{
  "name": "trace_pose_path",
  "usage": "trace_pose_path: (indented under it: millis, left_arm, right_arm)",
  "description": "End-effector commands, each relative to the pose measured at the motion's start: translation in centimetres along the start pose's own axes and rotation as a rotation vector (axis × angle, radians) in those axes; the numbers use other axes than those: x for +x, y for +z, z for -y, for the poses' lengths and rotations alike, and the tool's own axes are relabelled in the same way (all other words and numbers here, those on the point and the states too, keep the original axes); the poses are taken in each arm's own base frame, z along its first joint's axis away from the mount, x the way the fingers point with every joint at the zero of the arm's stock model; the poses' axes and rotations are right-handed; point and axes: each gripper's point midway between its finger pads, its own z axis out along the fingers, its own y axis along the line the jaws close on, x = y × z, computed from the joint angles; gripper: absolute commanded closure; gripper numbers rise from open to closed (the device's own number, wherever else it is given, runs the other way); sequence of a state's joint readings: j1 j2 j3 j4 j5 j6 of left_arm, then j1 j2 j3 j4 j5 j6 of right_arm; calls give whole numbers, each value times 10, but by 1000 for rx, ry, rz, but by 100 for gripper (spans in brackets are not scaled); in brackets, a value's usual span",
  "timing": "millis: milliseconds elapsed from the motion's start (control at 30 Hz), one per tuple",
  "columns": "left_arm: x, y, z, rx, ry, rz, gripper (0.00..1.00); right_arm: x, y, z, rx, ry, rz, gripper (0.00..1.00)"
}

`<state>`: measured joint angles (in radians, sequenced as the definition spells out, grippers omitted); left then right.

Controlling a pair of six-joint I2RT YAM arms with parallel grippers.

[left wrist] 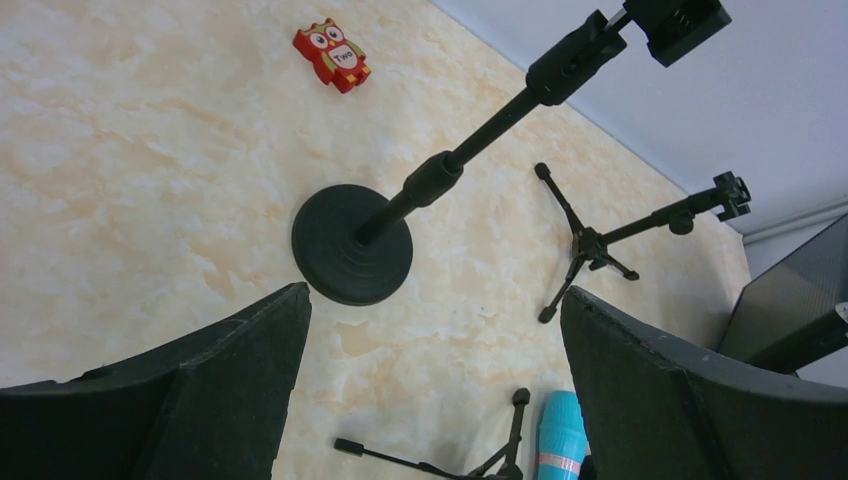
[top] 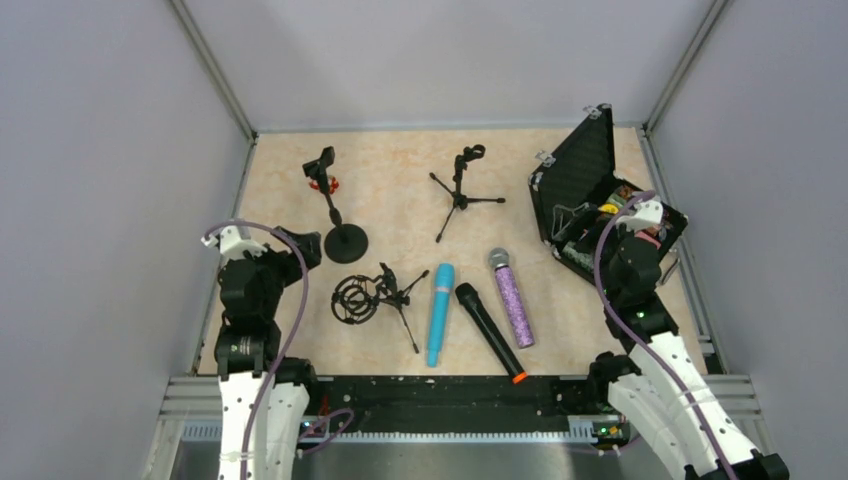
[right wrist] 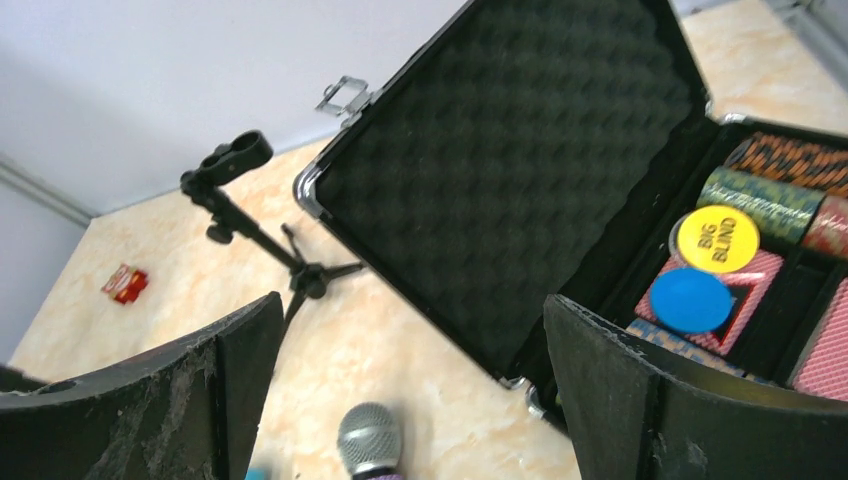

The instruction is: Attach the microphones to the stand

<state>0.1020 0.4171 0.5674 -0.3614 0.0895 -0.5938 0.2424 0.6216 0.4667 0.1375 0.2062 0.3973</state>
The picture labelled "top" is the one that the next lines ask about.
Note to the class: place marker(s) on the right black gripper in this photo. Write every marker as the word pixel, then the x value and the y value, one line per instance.
pixel 622 245

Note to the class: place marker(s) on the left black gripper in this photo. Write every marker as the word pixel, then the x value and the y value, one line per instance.
pixel 299 248

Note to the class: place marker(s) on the shock mount tripod stand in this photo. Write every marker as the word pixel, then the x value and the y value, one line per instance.
pixel 357 298

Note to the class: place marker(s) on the purple glitter microphone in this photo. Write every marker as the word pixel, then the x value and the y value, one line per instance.
pixel 499 261

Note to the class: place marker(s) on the teal microphone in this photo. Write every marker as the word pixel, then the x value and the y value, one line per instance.
pixel 443 288

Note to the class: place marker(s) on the black microphone orange end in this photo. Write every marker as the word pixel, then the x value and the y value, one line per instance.
pixel 468 297

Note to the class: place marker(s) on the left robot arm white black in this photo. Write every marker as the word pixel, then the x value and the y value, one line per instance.
pixel 264 393

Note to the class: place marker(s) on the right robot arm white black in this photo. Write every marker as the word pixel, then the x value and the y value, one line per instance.
pixel 655 383

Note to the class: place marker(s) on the round base microphone stand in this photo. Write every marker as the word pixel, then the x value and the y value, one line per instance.
pixel 345 242

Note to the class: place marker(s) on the small black tripod stand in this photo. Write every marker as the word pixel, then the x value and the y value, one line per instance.
pixel 460 200

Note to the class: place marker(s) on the yellow round chip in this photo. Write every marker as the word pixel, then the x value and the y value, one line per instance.
pixel 608 209

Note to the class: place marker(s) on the poker chip rolls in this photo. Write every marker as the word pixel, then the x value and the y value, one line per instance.
pixel 621 196

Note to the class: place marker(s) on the red owl toy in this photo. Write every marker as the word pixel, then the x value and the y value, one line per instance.
pixel 329 186

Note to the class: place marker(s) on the black foam lined case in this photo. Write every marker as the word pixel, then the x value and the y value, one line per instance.
pixel 570 184

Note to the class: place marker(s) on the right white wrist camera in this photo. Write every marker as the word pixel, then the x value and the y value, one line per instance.
pixel 646 214

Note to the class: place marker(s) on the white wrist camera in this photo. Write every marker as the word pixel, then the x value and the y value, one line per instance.
pixel 646 214
pixel 234 242

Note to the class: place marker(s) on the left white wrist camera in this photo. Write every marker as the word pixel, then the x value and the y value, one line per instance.
pixel 234 242

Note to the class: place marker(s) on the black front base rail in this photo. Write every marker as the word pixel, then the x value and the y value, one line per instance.
pixel 455 404

